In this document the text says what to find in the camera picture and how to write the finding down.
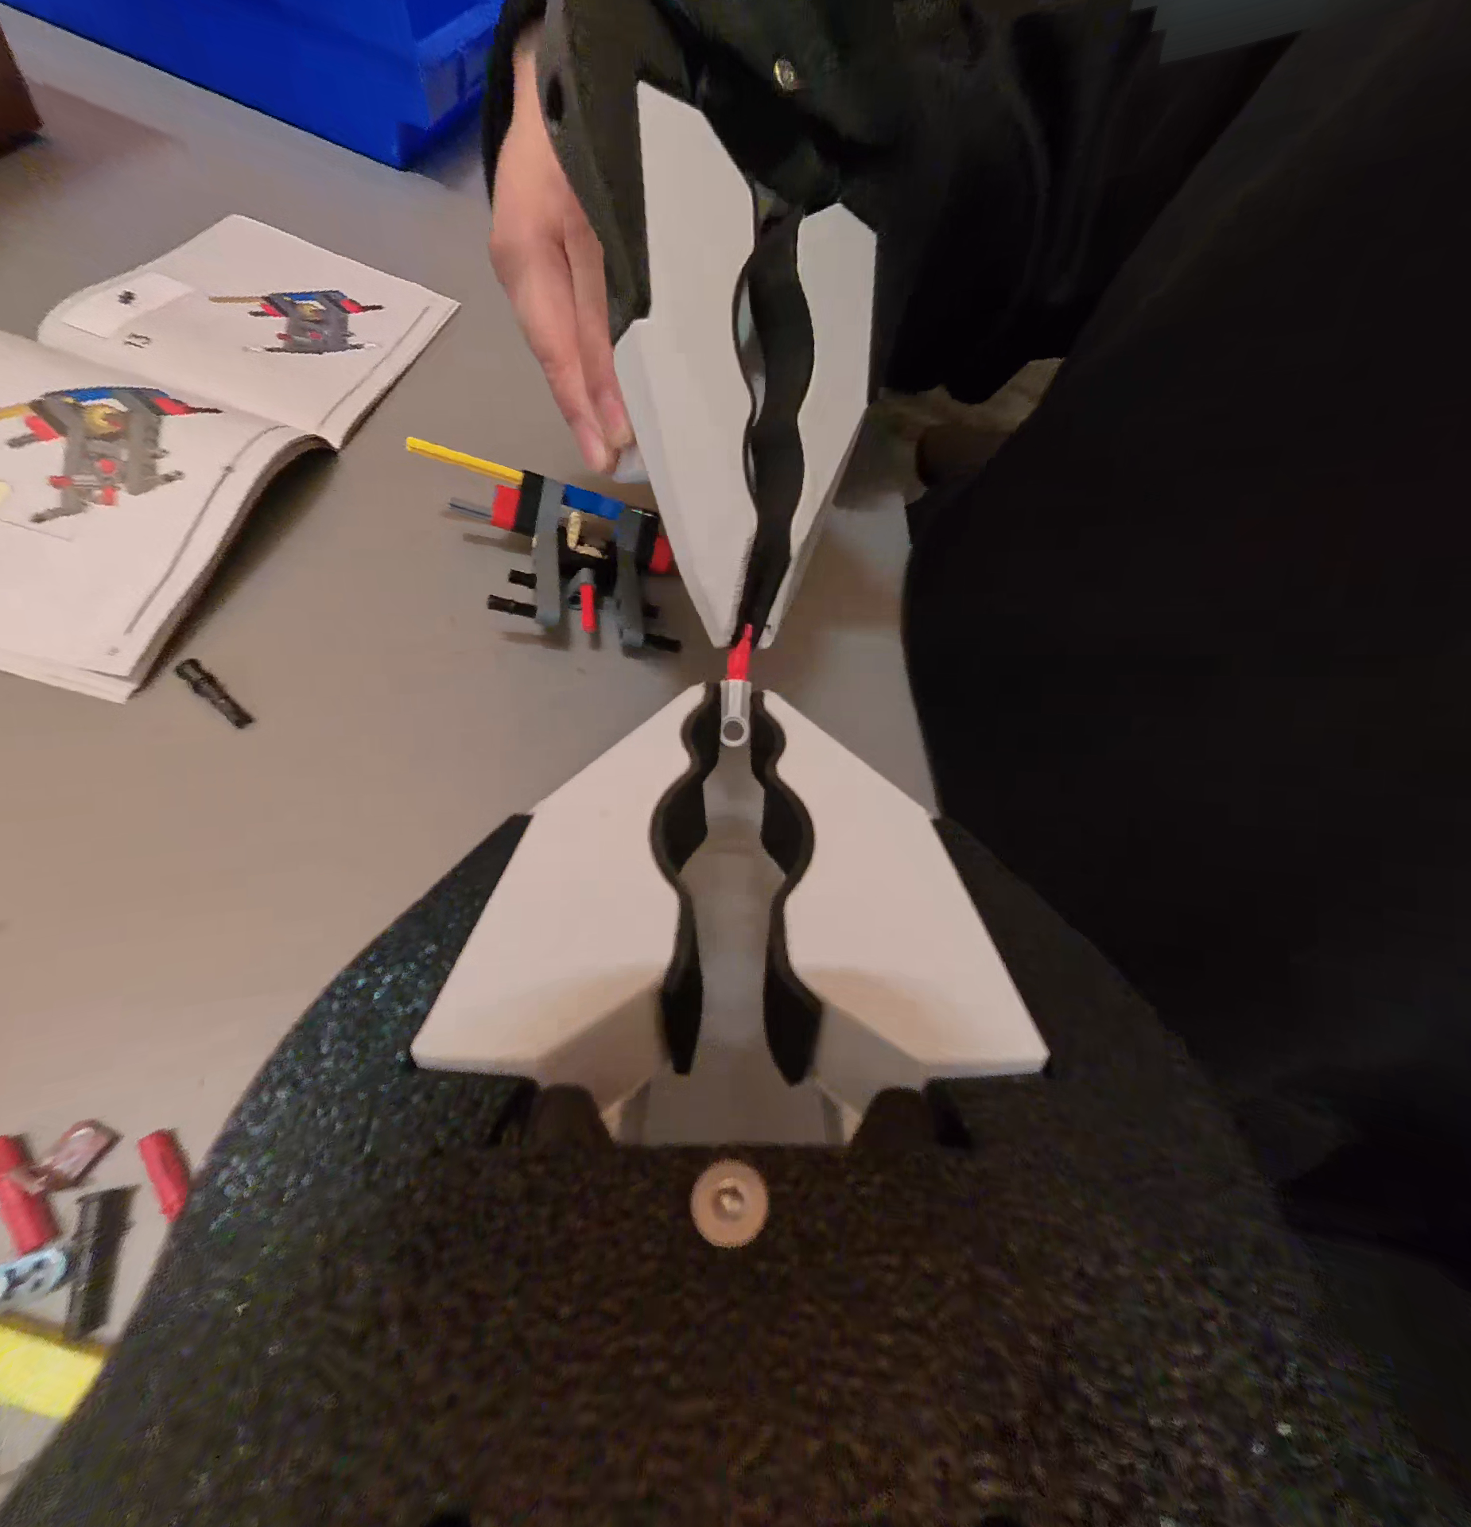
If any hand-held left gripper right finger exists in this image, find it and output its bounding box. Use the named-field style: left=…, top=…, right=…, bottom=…
left=753, top=689, right=1052, bottom=1109

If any black lego pin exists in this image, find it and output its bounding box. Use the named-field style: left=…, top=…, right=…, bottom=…
left=173, top=658, right=255, bottom=729

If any open lego instruction booklet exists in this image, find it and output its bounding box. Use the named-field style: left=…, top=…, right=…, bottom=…
left=0, top=215, right=462, bottom=701

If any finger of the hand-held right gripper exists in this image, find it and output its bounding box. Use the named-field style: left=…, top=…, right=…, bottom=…
left=614, top=83, right=775, bottom=651
left=747, top=195, right=877, bottom=651

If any pile of loose lego pieces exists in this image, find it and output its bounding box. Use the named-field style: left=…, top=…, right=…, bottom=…
left=0, top=1118, right=196, bottom=1486

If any person's right forearm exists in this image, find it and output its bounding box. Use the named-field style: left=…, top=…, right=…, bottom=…
left=478, top=0, right=544, bottom=73

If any blue plastic bin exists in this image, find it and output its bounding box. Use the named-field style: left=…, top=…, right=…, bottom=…
left=0, top=0, right=511, bottom=167

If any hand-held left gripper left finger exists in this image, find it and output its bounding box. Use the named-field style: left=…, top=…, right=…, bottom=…
left=411, top=682, right=707, bottom=1109

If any person's right hand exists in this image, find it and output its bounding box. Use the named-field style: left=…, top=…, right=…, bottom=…
left=486, top=34, right=647, bottom=484

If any partly built lego model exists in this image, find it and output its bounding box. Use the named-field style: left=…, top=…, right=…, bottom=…
left=404, top=434, right=684, bottom=658

